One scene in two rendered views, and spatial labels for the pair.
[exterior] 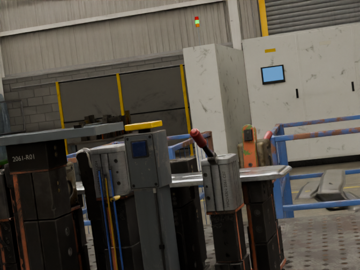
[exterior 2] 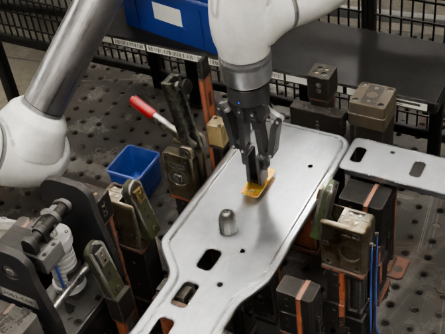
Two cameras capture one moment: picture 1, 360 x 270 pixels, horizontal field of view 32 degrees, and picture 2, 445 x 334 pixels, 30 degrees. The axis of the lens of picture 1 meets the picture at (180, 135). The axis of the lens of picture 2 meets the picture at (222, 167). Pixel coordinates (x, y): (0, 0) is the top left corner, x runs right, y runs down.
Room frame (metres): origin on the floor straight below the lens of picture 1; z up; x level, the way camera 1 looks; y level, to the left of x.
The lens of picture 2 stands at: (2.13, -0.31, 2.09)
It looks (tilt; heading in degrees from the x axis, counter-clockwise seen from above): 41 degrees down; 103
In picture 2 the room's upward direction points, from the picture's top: 8 degrees counter-clockwise
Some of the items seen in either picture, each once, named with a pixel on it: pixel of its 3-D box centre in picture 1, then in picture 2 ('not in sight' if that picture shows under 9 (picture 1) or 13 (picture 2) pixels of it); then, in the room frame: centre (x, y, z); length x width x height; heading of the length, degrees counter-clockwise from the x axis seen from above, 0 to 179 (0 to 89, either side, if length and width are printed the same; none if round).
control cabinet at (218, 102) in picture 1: (220, 95); not in sight; (10.73, -0.77, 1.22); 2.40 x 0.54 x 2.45; 164
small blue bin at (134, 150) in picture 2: not in sight; (136, 174); (1.56, 1.16, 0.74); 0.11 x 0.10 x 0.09; 70
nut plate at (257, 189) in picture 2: not in sight; (257, 179); (1.92, 0.86, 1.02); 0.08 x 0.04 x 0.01; 70
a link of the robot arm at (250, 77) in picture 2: not in sight; (246, 65); (1.92, 0.85, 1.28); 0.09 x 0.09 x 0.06
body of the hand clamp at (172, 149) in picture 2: not in sight; (193, 209); (1.77, 0.91, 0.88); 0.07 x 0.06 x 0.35; 160
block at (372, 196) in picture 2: not in sight; (363, 243); (2.12, 0.86, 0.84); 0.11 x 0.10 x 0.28; 160
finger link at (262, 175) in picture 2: not in sight; (261, 167); (1.93, 0.85, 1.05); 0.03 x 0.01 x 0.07; 70
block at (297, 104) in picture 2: not in sight; (319, 160); (2.02, 1.10, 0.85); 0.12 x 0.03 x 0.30; 160
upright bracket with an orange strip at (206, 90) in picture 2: not in sight; (215, 154); (1.81, 1.00, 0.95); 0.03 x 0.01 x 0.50; 70
